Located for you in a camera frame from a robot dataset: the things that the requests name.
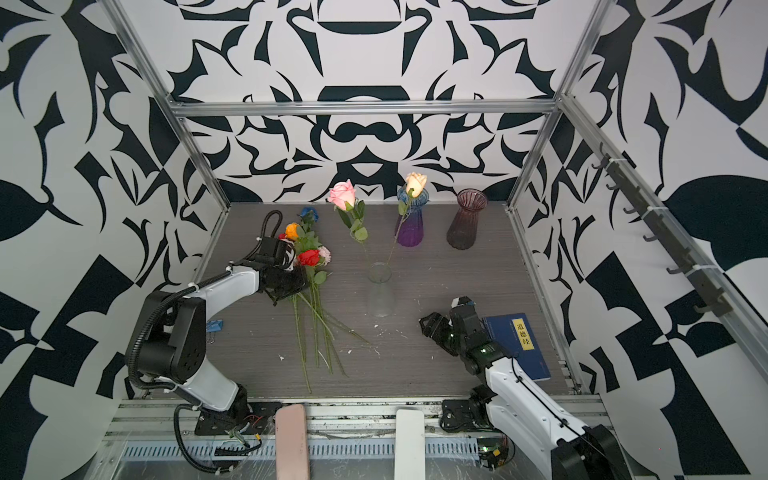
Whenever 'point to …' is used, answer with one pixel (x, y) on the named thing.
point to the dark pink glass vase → (462, 231)
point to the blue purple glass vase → (412, 229)
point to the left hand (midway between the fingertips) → (310, 277)
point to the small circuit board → (492, 452)
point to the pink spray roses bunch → (305, 301)
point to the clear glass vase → (381, 290)
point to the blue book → (514, 334)
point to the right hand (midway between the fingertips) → (428, 324)
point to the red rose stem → (311, 258)
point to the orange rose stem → (291, 231)
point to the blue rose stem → (309, 214)
